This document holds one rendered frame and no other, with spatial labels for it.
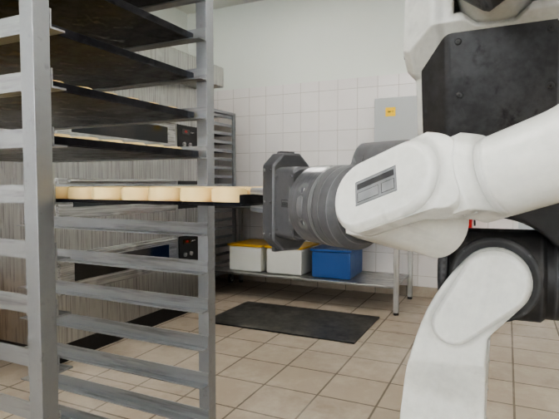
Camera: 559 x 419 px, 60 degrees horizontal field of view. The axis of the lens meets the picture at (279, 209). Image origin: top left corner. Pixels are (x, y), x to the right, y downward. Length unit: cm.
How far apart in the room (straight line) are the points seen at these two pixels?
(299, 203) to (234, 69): 505
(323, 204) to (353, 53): 456
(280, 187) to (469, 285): 27
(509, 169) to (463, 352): 37
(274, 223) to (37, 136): 40
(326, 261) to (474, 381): 364
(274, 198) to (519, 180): 30
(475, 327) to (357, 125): 427
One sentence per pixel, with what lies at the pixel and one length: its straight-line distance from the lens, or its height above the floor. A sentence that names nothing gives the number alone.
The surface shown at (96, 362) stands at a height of 59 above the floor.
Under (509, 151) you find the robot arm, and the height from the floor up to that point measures 109.
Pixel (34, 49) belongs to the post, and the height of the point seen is 127.
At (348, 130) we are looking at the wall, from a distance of 489.
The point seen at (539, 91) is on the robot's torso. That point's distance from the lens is 64.
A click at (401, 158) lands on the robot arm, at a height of 109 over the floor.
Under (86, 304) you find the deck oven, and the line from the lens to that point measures 327.
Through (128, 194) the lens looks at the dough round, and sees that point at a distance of 76.
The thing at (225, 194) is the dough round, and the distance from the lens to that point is 66.
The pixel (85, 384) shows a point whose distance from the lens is 152.
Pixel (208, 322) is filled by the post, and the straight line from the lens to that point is 119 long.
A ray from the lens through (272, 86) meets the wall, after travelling 527.
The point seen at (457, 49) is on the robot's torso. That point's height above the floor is 123.
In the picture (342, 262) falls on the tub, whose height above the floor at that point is 39.
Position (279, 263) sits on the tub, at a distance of 449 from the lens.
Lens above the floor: 107
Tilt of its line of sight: 3 degrees down
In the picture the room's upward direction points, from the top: straight up
